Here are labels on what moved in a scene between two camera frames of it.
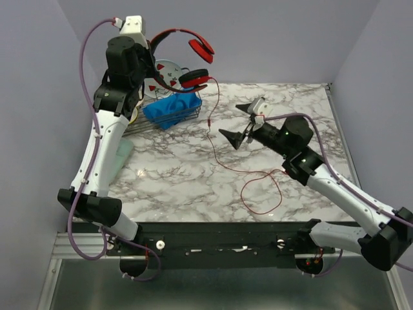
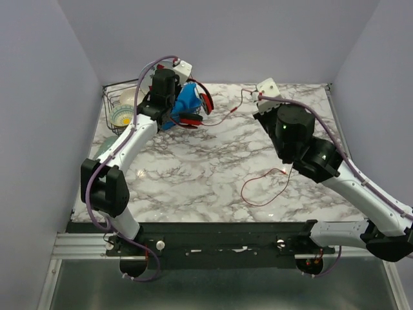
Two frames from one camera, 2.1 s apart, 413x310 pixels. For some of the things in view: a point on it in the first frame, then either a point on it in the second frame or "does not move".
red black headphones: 192,79 -> 192,121
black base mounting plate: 219,244 does not move
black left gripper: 141,50 -> 177,87
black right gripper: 248,128 -> 262,117
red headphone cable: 266,172 -> 258,175
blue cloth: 169,111 does not move
